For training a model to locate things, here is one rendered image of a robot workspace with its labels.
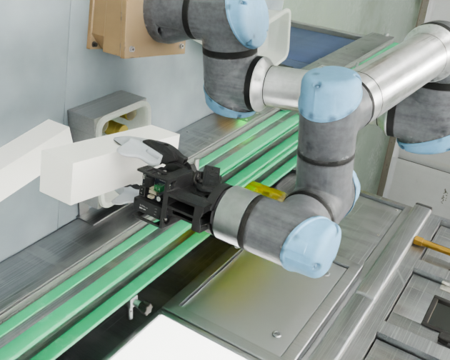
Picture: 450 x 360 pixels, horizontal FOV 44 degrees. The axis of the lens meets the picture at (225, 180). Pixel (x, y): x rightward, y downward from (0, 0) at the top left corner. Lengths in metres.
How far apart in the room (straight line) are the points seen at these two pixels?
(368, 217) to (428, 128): 0.89
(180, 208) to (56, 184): 0.18
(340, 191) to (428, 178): 7.03
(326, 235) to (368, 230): 1.18
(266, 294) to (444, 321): 0.47
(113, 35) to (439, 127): 0.66
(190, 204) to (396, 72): 0.34
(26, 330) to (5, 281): 0.13
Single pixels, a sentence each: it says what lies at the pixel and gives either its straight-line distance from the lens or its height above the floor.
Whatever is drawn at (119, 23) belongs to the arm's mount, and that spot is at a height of 0.83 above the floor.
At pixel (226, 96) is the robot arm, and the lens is 1.19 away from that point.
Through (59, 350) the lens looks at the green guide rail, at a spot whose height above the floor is 0.96.
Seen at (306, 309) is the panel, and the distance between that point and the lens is 1.44.
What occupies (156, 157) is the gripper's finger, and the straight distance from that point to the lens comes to 0.81.
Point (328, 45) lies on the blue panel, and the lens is 2.72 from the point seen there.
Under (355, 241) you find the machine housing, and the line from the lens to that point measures 1.78.
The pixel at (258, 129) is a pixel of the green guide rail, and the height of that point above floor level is 0.91.
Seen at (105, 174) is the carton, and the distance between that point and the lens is 0.82.
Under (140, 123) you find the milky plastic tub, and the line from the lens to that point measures 1.34.
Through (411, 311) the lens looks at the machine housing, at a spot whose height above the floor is 1.48.
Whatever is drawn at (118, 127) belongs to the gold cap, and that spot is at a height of 0.81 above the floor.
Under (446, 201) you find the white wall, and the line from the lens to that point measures 7.84.
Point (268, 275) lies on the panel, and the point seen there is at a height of 1.13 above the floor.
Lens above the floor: 1.61
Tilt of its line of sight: 26 degrees down
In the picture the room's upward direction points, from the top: 110 degrees clockwise
